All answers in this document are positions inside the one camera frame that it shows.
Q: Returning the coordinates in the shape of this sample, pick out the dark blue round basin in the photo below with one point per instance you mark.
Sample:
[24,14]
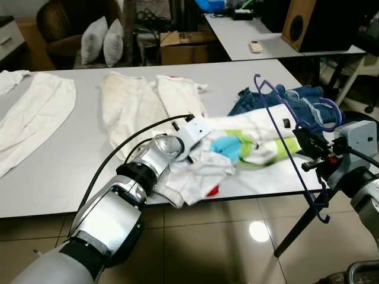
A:
[361,118]

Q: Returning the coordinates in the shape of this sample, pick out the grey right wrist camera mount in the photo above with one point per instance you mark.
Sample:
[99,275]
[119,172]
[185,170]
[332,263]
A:
[358,142]

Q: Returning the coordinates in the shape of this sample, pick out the blue denim jeans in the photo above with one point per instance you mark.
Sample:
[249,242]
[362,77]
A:
[296,100]

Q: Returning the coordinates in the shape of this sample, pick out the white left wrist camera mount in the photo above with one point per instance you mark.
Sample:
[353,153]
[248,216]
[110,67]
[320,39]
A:
[192,131]

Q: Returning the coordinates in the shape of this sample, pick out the black table leg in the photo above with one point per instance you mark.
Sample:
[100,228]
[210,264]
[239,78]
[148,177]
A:
[296,225]

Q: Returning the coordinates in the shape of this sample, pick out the wooden loudspeaker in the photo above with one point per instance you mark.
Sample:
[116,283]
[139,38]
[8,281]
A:
[325,23]

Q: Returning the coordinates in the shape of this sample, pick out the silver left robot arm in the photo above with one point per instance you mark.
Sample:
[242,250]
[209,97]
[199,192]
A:
[112,219]

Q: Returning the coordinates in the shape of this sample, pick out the blue plastic bag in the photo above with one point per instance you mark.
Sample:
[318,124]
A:
[212,5]

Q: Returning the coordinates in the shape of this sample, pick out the white pillow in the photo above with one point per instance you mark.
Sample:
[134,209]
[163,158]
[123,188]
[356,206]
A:
[93,41]
[114,44]

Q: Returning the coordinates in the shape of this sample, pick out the white drawer unit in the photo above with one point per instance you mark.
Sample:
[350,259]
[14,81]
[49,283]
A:
[10,38]

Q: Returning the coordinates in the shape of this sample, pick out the brown armchair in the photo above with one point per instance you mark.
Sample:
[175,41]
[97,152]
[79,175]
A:
[59,26]

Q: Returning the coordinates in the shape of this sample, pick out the white remote control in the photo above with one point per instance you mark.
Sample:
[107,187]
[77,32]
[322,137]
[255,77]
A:
[255,47]

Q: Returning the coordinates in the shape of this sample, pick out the purple plastic clothes hanger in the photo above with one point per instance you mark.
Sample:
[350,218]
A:
[270,106]

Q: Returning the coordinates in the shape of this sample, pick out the open brown cardboard box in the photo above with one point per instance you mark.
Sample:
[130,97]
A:
[189,50]

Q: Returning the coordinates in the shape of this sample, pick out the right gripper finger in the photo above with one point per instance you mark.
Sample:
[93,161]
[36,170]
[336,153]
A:
[309,135]
[303,145]

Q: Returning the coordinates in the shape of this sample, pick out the cream white trousers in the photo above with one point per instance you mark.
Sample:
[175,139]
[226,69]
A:
[130,106]

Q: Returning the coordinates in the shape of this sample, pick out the plain white shirt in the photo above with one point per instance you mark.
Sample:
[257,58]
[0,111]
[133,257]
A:
[35,112]

